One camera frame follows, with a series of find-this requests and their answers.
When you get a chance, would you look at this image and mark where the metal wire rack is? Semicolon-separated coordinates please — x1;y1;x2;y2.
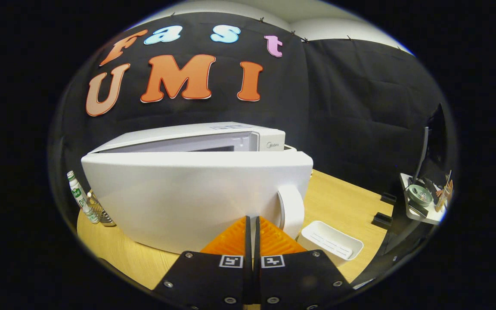
87;192;116;227

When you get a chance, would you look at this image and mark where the white side shelf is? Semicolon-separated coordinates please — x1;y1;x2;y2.
400;173;449;225

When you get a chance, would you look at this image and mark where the white bottle with green label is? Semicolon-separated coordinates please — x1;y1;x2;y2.
67;170;100;224

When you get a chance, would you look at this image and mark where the round metal bowl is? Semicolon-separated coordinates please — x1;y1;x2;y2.
407;184;434;207

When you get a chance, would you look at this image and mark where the white rectangular tray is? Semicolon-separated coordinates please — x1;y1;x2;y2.
296;220;364;267

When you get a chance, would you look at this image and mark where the white microwave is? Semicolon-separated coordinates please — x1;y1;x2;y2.
81;122;314;254

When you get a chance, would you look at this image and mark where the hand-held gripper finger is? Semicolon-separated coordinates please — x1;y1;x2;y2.
153;215;253;310
254;215;354;310

